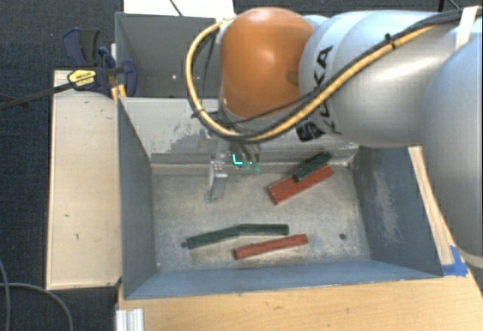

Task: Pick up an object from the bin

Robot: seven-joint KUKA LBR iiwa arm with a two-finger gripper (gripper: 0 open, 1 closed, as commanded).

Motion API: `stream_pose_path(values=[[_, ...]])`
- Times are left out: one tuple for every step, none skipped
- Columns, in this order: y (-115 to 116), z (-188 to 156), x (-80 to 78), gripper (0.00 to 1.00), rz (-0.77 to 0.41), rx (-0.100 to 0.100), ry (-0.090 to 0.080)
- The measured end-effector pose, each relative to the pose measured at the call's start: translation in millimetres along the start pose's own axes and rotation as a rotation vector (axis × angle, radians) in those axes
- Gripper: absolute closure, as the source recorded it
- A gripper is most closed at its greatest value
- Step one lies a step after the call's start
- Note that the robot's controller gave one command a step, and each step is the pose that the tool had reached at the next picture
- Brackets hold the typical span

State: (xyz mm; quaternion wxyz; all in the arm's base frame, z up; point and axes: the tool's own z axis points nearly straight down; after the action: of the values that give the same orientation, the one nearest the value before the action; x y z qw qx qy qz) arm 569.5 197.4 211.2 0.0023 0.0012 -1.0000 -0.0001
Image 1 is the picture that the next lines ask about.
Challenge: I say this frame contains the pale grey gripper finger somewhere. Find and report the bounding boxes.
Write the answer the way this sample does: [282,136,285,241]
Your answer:
[204,169,215,204]
[211,172,229,202]

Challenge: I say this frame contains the grey metal bin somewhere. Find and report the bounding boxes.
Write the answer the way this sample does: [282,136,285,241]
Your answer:
[114,11,445,301]

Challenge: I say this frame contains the dark green flat block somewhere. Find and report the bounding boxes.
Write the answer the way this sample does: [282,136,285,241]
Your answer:
[186,228,243,250]
[291,152,334,183]
[235,223,291,237]

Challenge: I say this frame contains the red-brown flat block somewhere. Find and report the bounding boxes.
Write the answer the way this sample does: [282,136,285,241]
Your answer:
[267,164,335,207]
[232,233,309,261]

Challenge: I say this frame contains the pale wood flat board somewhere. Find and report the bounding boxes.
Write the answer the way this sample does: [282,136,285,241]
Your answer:
[45,69,124,290]

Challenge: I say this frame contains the black cylinder on white bracket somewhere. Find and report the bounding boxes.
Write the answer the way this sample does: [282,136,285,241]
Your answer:
[295,121,326,143]

